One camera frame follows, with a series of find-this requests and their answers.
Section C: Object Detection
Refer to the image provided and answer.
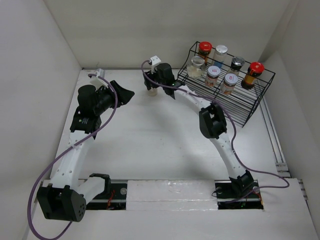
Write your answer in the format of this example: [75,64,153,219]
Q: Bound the white lid dark spice jar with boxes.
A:
[220,73,238,95]

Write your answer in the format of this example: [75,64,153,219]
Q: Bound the red lid chili jar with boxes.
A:
[241,61,265,90]
[198,41,212,65]

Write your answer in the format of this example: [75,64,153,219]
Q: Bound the black knob grinder jar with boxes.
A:
[147,88,158,97]

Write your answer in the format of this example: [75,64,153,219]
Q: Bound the wide clear glass jar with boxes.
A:
[186,56,206,79]

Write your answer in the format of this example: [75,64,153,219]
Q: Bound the black wire rack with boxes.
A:
[176,41,276,128]

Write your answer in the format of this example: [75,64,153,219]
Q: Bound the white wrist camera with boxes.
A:
[147,55,162,74]
[88,68,106,88]

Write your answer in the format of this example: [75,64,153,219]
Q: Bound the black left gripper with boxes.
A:
[94,80,134,115]

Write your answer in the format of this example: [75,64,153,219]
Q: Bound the white lid orange spice jar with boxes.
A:
[204,65,221,87]

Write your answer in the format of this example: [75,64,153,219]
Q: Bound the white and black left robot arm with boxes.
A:
[36,80,135,222]

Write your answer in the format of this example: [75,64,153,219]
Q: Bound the silver lid blue label shaker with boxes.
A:
[212,45,228,69]

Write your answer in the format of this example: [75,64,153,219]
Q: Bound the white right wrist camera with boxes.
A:
[147,55,162,74]

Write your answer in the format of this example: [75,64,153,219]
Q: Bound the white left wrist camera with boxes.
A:
[88,68,106,88]

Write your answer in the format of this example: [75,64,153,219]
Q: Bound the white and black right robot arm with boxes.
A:
[141,60,254,198]

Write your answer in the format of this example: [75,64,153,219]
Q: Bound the black collar pepper shaker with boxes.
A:
[228,56,246,76]

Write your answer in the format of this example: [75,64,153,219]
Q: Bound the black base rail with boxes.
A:
[86,179,264,211]

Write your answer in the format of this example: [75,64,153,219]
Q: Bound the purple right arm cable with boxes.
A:
[141,59,291,203]

